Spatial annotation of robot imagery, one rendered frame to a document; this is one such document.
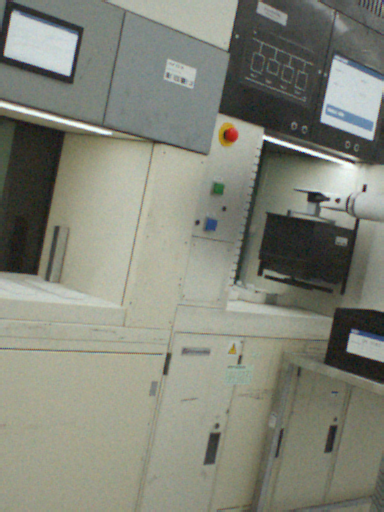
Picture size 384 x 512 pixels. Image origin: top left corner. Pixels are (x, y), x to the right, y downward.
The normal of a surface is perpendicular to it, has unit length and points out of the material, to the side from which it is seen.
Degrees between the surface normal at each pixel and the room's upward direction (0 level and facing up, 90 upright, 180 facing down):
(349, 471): 90
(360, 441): 90
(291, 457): 90
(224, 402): 90
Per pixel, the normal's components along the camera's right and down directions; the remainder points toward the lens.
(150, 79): 0.67, 0.18
